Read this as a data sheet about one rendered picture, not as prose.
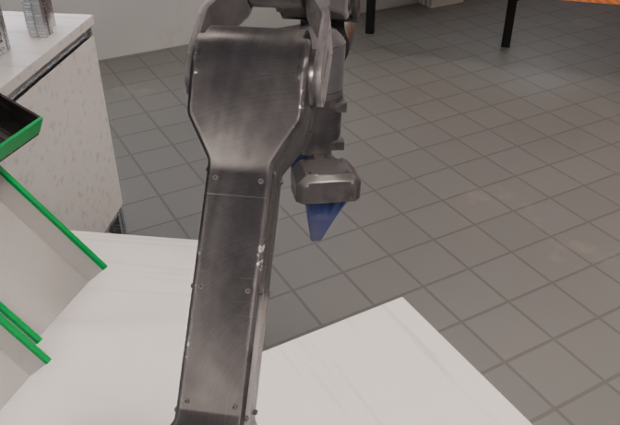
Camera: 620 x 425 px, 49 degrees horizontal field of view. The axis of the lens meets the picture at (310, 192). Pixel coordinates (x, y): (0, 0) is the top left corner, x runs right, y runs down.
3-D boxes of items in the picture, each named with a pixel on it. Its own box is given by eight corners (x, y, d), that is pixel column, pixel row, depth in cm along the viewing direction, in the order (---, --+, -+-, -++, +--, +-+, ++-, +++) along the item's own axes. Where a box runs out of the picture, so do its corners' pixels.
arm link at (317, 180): (326, 57, 77) (271, 58, 76) (367, 120, 61) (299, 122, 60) (322, 124, 81) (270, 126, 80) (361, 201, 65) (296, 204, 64)
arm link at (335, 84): (341, 30, 61) (351, 7, 69) (279, 26, 62) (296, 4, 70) (337, 104, 64) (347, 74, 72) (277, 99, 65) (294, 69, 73)
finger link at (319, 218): (347, 179, 70) (289, 182, 69) (355, 196, 67) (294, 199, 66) (342, 237, 73) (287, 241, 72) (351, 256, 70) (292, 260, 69)
